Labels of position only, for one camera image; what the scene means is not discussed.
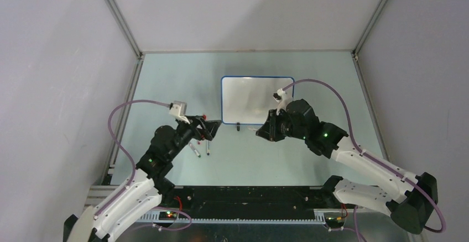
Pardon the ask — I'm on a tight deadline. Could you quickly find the blue-framed whiteboard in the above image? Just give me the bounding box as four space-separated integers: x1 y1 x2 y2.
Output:
221 76 294 125

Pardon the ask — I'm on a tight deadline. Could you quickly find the grey slotted cable duct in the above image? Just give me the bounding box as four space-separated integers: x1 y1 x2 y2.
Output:
139 211 327 225

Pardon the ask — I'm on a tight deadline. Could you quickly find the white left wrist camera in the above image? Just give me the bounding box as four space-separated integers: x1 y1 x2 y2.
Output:
169 101 191 124

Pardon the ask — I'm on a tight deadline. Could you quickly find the blue whiteboard marker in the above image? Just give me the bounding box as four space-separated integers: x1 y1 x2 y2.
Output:
205 140 210 156

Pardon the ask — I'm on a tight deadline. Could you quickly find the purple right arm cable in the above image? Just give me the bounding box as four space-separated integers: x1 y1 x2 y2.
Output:
282 78 447 233

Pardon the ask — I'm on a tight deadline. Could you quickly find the green whiteboard marker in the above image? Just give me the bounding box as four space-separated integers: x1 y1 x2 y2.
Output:
189 143 201 158

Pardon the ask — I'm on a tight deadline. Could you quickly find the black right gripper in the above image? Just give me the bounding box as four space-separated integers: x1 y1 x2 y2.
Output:
257 108 308 142

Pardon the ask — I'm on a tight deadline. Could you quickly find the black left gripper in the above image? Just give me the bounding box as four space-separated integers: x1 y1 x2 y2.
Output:
168 114 222 160

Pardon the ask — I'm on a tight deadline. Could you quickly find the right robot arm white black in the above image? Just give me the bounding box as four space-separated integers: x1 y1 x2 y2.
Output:
256 99 438 234

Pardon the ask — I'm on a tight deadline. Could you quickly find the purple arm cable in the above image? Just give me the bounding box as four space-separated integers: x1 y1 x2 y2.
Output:
93 100 193 232
282 78 447 233

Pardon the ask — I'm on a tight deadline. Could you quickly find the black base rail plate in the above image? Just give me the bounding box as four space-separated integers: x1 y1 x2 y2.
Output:
161 186 343 220

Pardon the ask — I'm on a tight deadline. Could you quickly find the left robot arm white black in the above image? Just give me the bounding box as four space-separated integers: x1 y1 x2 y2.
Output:
63 115 222 241

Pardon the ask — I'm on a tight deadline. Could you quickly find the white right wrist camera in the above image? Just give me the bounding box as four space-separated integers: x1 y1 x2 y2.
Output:
273 88 293 115

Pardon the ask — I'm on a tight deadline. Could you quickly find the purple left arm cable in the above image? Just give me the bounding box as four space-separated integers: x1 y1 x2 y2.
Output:
93 100 193 232

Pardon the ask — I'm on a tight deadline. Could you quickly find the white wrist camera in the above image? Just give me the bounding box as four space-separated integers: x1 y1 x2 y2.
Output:
169 101 191 124
273 88 293 115

